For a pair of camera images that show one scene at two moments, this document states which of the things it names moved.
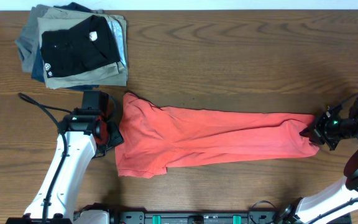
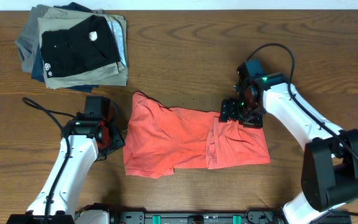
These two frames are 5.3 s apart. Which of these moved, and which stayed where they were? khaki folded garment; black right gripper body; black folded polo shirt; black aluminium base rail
Moved: black right gripper body
Stayed: black folded polo shirt; black aluminium base rail; khaki folded garment
